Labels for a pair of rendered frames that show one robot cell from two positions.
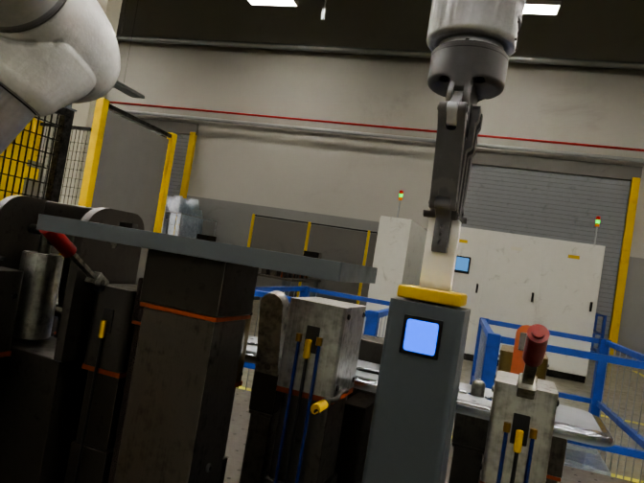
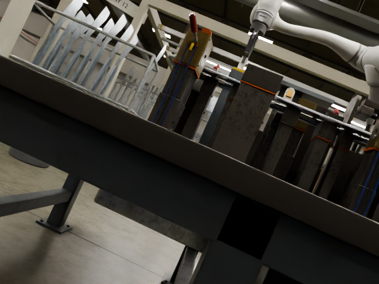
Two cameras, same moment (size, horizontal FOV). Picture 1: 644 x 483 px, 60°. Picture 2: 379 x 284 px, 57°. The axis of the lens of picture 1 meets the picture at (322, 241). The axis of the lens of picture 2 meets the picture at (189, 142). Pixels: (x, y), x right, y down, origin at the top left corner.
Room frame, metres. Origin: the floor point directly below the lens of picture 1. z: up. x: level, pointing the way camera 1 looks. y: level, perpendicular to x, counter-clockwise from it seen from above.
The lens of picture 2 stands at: (2.15, -0.50, 0.68)
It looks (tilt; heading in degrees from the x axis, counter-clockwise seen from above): 2 degrees up; 169
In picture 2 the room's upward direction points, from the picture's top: 24 degrees clockwise
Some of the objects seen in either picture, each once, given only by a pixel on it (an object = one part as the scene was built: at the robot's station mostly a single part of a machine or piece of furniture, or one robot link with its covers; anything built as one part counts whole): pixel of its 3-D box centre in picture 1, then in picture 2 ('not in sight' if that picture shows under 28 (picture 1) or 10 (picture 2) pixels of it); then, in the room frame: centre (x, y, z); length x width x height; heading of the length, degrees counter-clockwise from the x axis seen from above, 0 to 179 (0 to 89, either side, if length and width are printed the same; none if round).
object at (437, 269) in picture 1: (439, 253); not in sight; (0.54, -0.12, 1.19); 0.03 x 0.01 x 0.07; 70
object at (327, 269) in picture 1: (207, 248); (291, 90); (0.63, 0.13, 1.16); 0.37 x 0.14 x 0.02; 70
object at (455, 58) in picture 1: (463, 97); (255, 34); (0.55, -0.12, 1.35); 0.08 x 0.07 x 0.09; 160
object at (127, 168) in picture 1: (119, 248); not in sight; (4.17, 1.49, 1.00); 1.04 x 0.14 x 2.00; 164
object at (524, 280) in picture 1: (510, 285); not in sight; (8.55, -2.96, 1.22); 2.40 x 0.54 x 2.45; 75
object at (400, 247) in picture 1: (401, 268); not in sight; (9.92, -1.47, 1.22); 2.40 x 0.54 x 2.45; 161
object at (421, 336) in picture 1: (421, 336); not in sight; (0.51, -0.10, 1.11); 0.03 x 0.01 x 0.03; 70
